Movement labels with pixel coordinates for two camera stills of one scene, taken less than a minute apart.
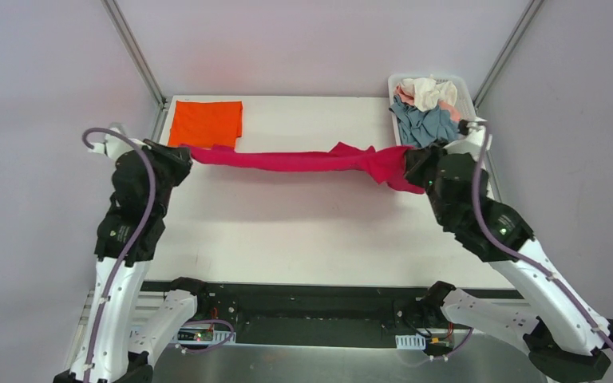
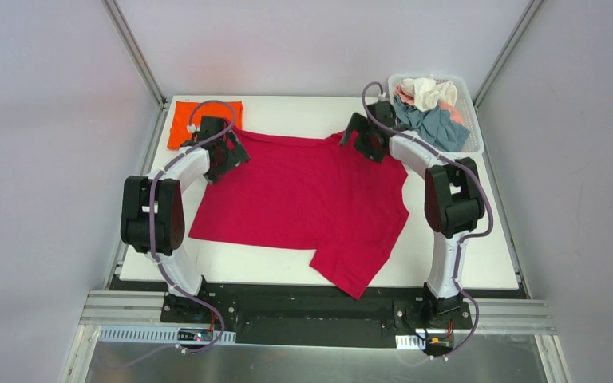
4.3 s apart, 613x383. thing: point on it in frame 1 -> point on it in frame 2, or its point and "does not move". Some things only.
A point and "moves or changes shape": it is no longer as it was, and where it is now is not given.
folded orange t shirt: x=207 y=122 does not move
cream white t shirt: x=427 y=93 does not move
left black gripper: x=178 y=158 -> x=230 y=156
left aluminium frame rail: x=142 y=60 does not move
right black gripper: x=420 y=164 -> x=362 y=140
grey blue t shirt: x=420 y=128 does not move
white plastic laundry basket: x=465 y=102 does not move
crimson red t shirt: x=391 y=161 moves or changes shape
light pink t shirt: x=409 y=100 does not move
